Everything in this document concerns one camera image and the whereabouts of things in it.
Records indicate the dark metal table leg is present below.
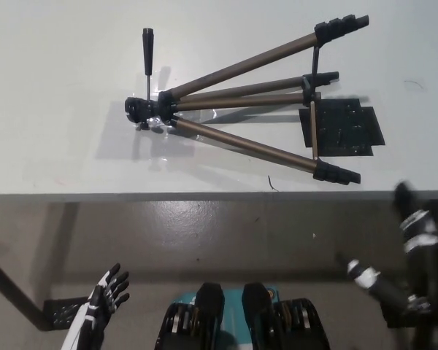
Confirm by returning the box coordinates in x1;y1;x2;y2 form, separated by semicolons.
0;251;48;331

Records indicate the bronze and black camera tripod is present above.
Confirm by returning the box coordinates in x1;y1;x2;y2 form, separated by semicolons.
125;14;371;186

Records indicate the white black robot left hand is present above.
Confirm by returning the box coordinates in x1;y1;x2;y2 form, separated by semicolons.
60;262;131;350

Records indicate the black teal robot torso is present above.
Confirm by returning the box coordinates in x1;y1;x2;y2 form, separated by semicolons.
153;281;331;350

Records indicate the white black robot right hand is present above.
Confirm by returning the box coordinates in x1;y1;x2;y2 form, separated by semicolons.
337;181;438;350

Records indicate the black perforated floor plate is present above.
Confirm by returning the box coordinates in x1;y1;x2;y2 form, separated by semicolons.
43;297;92;328

